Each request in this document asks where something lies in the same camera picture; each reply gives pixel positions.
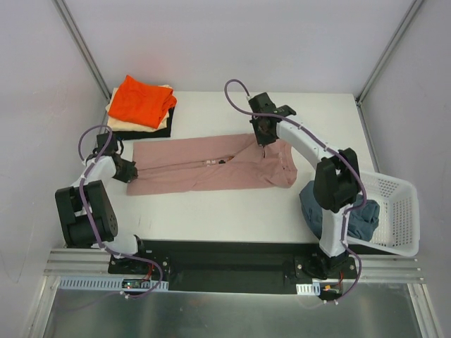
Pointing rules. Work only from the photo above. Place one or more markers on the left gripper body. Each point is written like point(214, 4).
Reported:
point(127, 170)

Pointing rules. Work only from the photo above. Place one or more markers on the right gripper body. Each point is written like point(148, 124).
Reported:
point(265, 133)

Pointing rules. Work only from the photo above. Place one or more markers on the pink t shirt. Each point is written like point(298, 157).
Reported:
point(226, 162)

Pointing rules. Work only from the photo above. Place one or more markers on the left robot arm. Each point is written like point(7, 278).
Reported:
point(85, 211)

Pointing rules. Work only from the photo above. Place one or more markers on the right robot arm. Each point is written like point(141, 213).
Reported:
point(336, 182)

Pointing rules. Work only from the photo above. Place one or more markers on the cream folded t shirt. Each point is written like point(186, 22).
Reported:
point(121, 126)

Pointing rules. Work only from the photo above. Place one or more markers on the black folded t shirt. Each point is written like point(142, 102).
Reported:
point(166, 132)

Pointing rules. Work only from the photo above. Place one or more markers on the orange folded t shirt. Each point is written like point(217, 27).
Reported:
point(142, 104)

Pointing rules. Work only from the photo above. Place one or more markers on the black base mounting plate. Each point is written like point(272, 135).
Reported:
point(224, 267)

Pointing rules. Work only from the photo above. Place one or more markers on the blue grey t shirt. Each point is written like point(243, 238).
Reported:
point(362, 222)

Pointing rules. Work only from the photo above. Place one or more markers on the white plastic laundry basket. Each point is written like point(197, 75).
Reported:
point(398, 231)

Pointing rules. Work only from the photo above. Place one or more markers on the aluminium front rail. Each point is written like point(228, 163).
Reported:
point(77, 262)

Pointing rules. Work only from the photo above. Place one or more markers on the left white cable duct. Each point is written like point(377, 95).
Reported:
point(112, 284)

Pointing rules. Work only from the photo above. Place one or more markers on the white cable duct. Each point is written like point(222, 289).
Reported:
point(112, 284)
point(313, 289)

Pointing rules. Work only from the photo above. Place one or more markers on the right white cable duct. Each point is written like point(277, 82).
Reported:
point(313, 289)

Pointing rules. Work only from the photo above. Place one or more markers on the left aluminium frame post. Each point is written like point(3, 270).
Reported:
point(63, 10)

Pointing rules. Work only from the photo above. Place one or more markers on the aluminium frame post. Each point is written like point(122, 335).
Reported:
point(63, 10)
point(401, 29)

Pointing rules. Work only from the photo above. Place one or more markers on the right aluminium frame post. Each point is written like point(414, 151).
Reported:
point(401, 29)

